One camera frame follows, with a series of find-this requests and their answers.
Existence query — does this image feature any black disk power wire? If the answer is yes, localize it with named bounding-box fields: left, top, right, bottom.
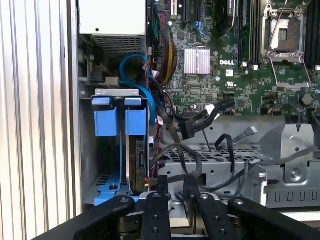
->
left=172, top=98, right=236, bottom=140

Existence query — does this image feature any round black board component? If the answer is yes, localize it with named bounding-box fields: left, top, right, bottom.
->
left=300, top=93, right=315, bottom=106

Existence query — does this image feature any thin metal locking lever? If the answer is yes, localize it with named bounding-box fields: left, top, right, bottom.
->
left=266, top=0, right=292, bottom=55

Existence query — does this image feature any empty blue disk carrier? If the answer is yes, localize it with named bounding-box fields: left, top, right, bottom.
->
left=91, top=96, right=131, bottom=205

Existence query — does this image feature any blue data wire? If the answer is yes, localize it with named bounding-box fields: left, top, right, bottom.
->
left=119, top=54, right=155, bottom=126

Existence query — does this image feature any CPU socket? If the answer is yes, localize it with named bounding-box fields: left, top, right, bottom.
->
left=261, top=8, right=306, bottom=55

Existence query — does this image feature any grey metal drive cage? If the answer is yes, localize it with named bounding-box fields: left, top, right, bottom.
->
left=157, top=117, right=320, bottom=209

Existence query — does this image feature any metal socket cover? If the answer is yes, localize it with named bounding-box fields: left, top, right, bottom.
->
left=269, top=51, right=313, bottom=91

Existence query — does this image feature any silver finned chipset heatsink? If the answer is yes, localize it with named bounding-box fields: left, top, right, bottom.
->
left=184, top=47, right=212, bottom=75

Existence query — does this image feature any silver power supply unit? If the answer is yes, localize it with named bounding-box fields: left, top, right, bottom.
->
left=77, top=0, right=148, bottom=60

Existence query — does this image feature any green motherboard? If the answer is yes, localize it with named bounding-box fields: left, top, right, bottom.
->
left=147, top=0, right=320, bottom=117

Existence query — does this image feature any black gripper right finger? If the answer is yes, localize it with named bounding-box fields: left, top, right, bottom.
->
left=183, top=176, right=320, bottom=240

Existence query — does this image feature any black rectangular board cover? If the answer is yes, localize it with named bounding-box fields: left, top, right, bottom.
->
left=216, top=0, right=239, bottom=38

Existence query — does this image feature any hard disk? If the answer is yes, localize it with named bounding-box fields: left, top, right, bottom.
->
left=124, top=96, right=152, bottom=198

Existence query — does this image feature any black disk data wire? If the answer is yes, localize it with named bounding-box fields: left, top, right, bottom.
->
left=214, top=125, right=259, bottom=196

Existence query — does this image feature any black and yellow wire bundle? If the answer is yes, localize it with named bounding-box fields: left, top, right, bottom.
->
left=153, top=0, right=179, bottom=86

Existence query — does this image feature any metal disk bay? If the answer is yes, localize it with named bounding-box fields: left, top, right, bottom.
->
left=79, top=88, right=157, bottom=209

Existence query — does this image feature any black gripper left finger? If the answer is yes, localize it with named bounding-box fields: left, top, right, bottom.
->
left=32, top=174, right=173, bottom=240

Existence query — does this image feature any black open PC case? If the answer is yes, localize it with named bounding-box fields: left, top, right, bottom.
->
left=66, top=0, right=320, bottom=218

